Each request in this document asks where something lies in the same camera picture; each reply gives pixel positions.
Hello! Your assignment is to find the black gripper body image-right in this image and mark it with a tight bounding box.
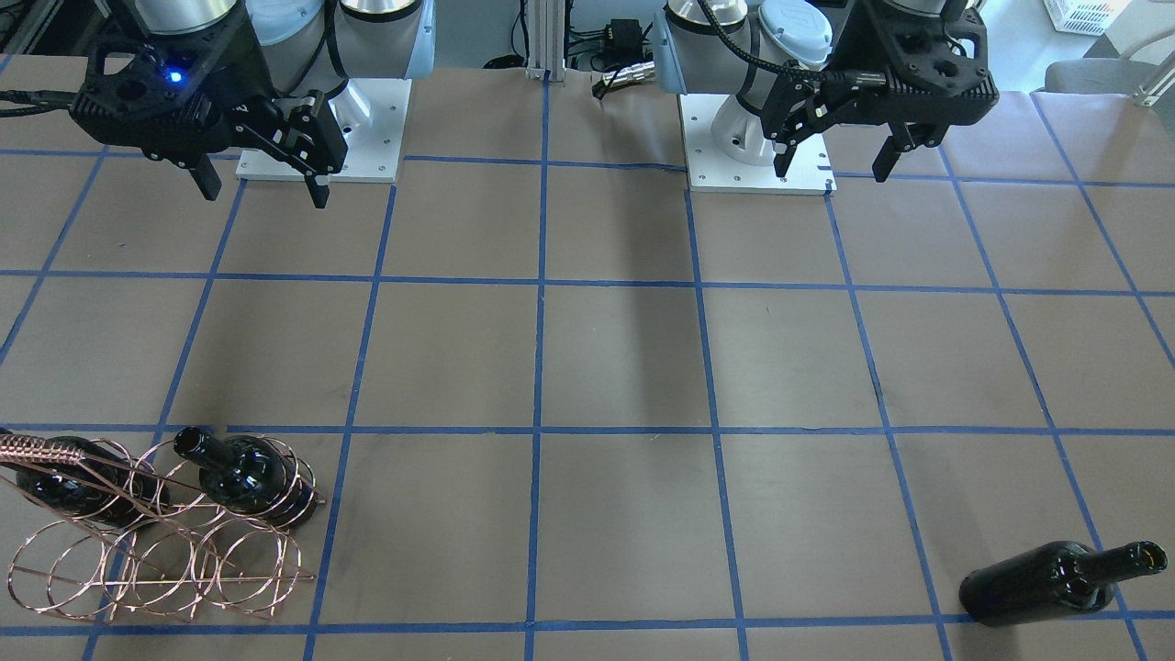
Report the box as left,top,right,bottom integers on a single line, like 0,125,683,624
760,9,1000,158

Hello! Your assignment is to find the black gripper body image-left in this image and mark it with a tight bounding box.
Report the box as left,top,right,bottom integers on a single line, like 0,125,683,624
71,18,348,175

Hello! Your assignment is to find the dark wine bottle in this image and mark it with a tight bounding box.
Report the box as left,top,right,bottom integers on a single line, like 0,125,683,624
173,427,318,530
956,540,1169,627

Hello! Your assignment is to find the silver robot arm image-right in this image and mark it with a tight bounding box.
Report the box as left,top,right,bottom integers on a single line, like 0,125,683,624
652,1,1000,183

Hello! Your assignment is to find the dark wine bottle in basket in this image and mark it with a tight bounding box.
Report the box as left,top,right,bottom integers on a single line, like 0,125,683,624
173,427,318,530

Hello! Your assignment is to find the dark wine bottle basket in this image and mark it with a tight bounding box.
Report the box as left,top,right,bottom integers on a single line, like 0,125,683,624
4,448,143,530

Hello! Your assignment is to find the white plastic crate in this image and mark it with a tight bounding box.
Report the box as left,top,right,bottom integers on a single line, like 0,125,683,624
1042,0,1129,38

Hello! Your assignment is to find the black power adapter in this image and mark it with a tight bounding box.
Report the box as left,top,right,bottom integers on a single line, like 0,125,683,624
603,18,643,59

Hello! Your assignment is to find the white base plate image-right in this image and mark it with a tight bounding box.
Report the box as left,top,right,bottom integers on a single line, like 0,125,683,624
678,94,838,196

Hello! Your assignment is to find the copper wire wine basket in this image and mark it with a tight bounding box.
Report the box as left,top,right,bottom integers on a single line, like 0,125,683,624
4,431,324,622

